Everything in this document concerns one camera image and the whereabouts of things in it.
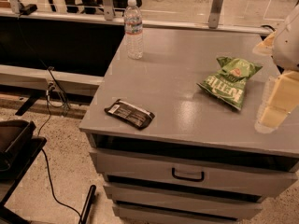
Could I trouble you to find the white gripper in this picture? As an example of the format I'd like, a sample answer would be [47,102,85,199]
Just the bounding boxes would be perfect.
[252,5,299,133]

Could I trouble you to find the green jalapeno chip bag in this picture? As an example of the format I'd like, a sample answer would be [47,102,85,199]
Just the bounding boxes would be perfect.
[198,57,263,111]

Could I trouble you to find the glass barrier with posts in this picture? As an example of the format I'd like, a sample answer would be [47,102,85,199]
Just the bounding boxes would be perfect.
[1,0,298,34]

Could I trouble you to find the top grey drawer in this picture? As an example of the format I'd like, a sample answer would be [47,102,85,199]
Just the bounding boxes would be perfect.
[90,148,297,197]

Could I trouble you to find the grey drawer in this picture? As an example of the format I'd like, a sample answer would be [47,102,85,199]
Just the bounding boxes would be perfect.
[103,182,264,221]
[90,148,297,197]
[113,203,237,224]

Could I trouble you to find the grey drawer cabinet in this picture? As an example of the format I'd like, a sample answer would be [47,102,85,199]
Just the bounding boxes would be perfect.
[78,27,299,224]

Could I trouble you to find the black snack bar wrapper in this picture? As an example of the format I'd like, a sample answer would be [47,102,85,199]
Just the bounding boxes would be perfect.
[104,99,155,130]

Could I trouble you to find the clear plastic water bottle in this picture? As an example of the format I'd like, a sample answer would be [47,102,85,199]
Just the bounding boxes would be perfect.
[123,0,143,59]

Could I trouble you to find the middle grey drawer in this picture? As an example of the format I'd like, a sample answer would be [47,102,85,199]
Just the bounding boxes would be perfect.
[103,182,264,221]

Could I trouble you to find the bottom grey drawer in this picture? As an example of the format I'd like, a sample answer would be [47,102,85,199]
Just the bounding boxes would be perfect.
[113,203,237,224]

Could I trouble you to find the black cart at left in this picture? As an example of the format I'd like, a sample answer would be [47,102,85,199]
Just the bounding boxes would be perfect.
[0,119,47,224]

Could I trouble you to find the black drawer handle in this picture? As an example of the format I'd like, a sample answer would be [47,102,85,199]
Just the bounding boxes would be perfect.
[171,168,206,182]

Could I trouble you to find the grey metal rail beam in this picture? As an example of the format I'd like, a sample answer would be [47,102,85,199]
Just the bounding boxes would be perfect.
[0,64,104,96]

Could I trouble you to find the black floor cable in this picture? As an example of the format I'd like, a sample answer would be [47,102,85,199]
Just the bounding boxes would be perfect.
[36,66,82,217]

